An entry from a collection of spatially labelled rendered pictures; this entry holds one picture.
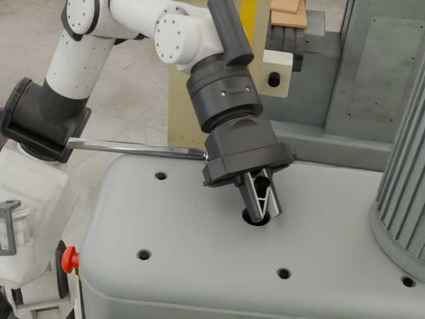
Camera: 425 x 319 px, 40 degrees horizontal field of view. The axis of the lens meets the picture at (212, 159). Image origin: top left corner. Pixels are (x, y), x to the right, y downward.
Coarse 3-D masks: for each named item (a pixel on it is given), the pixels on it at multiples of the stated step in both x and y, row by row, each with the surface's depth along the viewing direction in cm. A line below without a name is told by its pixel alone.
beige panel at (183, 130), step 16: (176, 0) 241; (192, 0) 241; (240, 0) 239; (256, 0) 238; (240, 16) 243; (256, 16) 243; (256, 32) 248; (256, 48) 253; (256, 64) 258; (176, 80) 266; (256, 80) 263; (176, 96) 272; (176, 112) 278; (192, 112) 277; (176, 128) 284; (192, 128) 283; (176, 144) 290; (192, 144) 290
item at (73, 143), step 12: (72, 144) 84; (84, 144) 84; (96, 144) 84; (108, 144) 84; (120, 144) 84; (132, 144) 85; (144, 144) 85; (168, 156) 84; (180, 156) 84; (192, 156) 84; (204, 156) 84
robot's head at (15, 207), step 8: (16, 200) 105; (0, 208) 100; (8, 208) 100; (16, 208) 102; (24, 208) 104; (0, 216) 100; (8, 216) 100; (8, 224) 100; (8, 232) 100; (8, 240) 100; (0, 248) 101
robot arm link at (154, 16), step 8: (168, 0) 85; (152, 8) 84; (160, 8) 83; (168, 8) 84; (176, 8) 84; (184, 8) 85; (192, 8) 85; (200, 8) 86; (152, 16) 84; (160, 16) 83; (200, 16) 85; (208, 16) 85; (152, 24) 84; (152, 32) 84
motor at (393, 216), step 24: (408, 120) 65; (408, 144) 65; (408, 168) 65; (384, 192) 72; (408, 192) 66; (384, 216) 72; (408, 216) 67; (384, 240) 72; (408, 240) 68; (408, 264) 69
